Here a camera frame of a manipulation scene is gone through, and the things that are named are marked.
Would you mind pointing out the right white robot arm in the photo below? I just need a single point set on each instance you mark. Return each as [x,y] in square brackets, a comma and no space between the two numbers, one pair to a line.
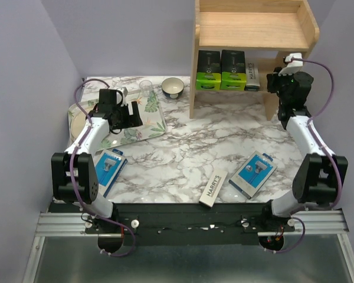
[319,179]

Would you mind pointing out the clear plastic cup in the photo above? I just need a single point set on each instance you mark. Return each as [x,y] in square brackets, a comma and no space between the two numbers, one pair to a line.
[146,88]

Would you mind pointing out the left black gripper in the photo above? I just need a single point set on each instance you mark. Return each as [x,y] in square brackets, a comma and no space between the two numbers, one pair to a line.
[132,121]

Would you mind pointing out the pink and cream plate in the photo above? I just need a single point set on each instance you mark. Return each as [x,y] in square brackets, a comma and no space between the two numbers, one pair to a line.
[77,123]

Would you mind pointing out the blue razor package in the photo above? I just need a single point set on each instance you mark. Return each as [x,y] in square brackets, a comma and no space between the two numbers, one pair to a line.
[109,166]
[253,173]

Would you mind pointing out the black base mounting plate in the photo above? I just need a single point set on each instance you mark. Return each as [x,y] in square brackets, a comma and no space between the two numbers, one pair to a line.
[187,224]

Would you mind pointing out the white Harry's box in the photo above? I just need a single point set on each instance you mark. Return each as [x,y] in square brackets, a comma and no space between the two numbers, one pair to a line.
[213,187]
[252,76]

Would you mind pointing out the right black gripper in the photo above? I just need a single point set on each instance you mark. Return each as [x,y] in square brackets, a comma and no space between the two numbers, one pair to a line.
[272,78]

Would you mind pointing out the wooden two-tier shelf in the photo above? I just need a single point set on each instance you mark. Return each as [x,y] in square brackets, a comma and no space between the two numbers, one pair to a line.
[281,26]

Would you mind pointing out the black green Gillette box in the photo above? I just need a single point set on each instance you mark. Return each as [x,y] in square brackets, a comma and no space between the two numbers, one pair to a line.
[233,73]
[208,75]

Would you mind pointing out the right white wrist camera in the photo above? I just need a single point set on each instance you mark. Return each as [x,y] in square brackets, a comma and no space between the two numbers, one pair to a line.
[293,64]

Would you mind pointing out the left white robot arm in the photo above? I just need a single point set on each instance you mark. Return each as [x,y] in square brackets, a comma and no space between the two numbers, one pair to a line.
[73,173]

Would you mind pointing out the leaf-patterned tray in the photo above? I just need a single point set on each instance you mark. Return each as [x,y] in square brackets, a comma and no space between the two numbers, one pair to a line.
[151,115]

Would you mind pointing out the aluminium rail frame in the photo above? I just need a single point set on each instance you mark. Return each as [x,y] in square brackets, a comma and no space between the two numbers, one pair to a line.
[50,224]

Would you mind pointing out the dark ceramic bowl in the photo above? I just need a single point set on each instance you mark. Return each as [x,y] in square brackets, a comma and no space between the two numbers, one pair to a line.
[172,87]

